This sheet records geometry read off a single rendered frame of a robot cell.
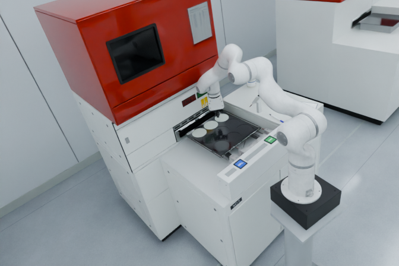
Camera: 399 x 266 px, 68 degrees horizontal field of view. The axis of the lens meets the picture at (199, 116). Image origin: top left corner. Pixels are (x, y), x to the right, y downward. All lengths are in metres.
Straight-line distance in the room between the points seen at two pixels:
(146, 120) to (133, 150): 0.20
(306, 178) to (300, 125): 0.29
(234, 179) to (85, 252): 1.64
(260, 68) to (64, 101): 2.23
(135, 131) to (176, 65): 0.47
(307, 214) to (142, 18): 1.24
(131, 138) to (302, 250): 1.16
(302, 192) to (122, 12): 1.22
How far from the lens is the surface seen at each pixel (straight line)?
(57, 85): 3.17
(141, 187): 2.07
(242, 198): 1.74
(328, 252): 2.49
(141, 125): 1.84
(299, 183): 1.47
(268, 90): 1.38
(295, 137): 1.26
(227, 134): 1.96
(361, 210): 2.75
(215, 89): 1.87
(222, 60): 1.61
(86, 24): 1.50
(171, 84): 1.80
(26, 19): 3.01
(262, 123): 2.00
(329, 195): 1.57
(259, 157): 1.68
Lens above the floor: 2.10
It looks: 34 degrees down
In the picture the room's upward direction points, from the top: 11 degrees counter-clockwise
